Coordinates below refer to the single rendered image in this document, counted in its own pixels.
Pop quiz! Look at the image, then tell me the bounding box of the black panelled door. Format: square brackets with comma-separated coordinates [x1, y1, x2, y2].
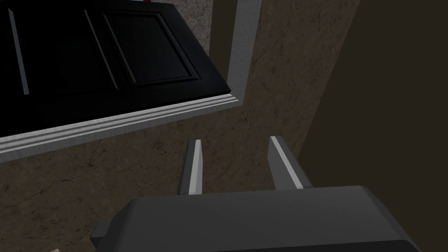
[0, 0, 232, 138]

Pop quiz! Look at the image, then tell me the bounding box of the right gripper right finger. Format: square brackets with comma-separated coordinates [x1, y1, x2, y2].
[267, 136, 313, 191]

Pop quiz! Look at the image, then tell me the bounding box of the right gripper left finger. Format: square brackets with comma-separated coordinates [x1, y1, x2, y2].
[176, 139, 203, 196]

